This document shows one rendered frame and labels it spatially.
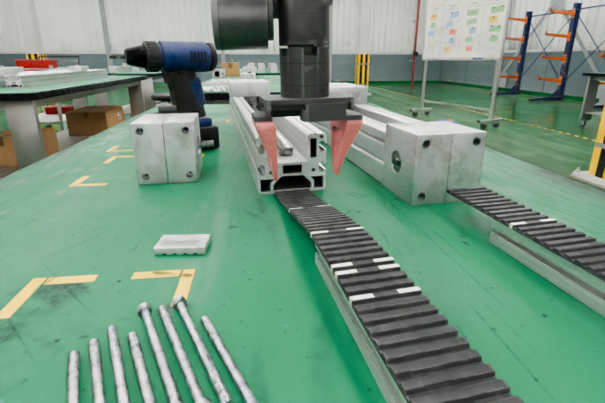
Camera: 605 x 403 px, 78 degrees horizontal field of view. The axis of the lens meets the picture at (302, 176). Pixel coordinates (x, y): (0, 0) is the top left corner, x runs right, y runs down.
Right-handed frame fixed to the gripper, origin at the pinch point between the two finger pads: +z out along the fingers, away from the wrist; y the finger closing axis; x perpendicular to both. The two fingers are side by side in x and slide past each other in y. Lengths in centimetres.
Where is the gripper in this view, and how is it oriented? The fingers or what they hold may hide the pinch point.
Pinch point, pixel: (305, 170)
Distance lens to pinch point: 46.7
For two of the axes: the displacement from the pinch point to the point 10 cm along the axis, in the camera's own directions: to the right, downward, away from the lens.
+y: -9.7, 0.8, -2.1
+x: 2.3, 2.9, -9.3
